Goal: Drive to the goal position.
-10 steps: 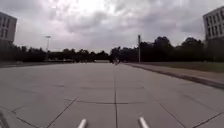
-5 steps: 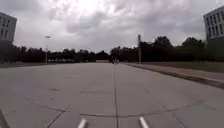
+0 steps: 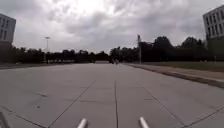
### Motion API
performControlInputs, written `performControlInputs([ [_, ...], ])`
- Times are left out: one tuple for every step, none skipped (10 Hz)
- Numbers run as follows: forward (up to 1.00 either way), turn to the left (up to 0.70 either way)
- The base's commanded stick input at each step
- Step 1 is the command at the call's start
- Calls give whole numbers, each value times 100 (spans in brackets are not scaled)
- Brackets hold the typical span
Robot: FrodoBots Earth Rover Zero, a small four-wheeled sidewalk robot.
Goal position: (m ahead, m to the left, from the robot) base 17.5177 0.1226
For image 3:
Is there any dark kerb strip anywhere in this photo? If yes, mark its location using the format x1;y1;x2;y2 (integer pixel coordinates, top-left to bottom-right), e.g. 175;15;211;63
124;63;224;89

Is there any tan gravel path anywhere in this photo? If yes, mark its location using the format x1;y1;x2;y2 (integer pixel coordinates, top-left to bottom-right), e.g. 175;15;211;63
134;63;224;82

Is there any thin tower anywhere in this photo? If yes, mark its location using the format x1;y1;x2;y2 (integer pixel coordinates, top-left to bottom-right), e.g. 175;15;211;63
136;34;142;64

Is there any row of dark trees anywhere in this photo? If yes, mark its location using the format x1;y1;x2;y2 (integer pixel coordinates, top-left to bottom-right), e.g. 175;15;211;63
9;35;224;65

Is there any grey concrete slab plaza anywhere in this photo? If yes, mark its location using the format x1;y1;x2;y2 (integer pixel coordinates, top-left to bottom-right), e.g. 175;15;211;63
0;62;224;128

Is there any robot's own part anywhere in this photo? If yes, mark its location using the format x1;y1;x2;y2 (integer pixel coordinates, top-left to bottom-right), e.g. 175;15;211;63
77;118;88;128
138;116;150;128

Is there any tall lamp pole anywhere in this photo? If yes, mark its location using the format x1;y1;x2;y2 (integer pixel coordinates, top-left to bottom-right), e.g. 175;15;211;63
43;36;51;64

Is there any pale multi-storey building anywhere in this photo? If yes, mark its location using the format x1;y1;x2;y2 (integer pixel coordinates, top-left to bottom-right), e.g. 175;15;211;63
0;12;17;63

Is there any pale building with window grid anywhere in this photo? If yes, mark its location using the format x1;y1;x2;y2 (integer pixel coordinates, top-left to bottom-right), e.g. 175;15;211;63
202;4;224;62

